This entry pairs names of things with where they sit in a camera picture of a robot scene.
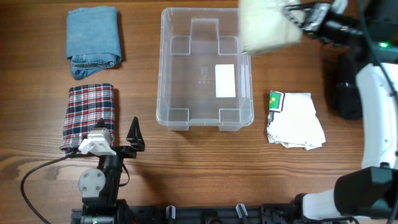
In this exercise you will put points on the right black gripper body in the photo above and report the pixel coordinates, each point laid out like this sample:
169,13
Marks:
338,30

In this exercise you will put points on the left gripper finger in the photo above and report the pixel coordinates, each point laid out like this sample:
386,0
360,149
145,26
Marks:
134,136
100,123

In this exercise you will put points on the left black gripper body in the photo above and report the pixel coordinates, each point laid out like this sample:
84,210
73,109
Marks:
125,152

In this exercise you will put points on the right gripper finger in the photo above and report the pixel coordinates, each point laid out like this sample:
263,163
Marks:
301,7
295,16

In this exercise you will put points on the cream white cloth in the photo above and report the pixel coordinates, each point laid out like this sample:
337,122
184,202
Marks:
263,28

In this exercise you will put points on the black cloth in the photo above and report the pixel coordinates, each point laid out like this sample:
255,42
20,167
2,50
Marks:
346,98

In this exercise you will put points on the clear plastic storage container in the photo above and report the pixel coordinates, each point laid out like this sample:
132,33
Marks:
192,41

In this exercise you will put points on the white printed shirt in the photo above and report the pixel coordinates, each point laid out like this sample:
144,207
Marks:
292,121

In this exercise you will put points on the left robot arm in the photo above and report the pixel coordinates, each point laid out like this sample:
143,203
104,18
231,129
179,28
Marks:
100,186

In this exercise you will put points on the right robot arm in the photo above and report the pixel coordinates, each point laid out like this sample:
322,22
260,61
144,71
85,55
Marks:
370,192

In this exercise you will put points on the white label in container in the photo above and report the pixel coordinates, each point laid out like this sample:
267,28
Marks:
225,81

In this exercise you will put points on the folded red plaid shirt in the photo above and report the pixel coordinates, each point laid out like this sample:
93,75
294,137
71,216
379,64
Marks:
87,104

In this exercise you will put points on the folded blue denim jeans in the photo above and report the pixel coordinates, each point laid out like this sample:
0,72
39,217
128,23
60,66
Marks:
93,42

